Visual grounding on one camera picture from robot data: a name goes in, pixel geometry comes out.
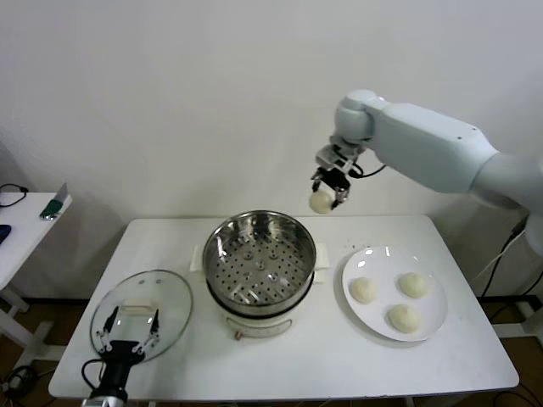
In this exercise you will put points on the white round plate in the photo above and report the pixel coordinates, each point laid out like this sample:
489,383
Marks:
382,263

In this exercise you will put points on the black power adapter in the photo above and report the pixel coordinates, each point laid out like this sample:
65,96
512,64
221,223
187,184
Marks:
518,229

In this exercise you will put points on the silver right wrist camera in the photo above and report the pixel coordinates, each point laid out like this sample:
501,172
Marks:
333,154

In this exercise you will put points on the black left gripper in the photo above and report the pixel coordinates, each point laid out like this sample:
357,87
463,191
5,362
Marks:
119,360

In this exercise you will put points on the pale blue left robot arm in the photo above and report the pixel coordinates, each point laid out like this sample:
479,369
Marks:
106,402

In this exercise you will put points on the white steamed baozi bun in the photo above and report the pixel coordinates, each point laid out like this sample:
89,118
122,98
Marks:
363,291
321,202
414,285
403,318

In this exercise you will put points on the perforated steel steamer basket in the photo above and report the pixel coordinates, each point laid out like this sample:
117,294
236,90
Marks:
259,254

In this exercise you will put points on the dark blue flat object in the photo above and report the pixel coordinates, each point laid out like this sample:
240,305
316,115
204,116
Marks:
4,233

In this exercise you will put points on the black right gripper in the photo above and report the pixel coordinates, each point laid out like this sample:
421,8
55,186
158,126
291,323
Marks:
337,180

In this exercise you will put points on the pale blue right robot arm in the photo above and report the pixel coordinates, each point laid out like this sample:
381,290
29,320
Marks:
424,140

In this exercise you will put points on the white side table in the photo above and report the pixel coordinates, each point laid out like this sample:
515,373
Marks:
25,229
532,316

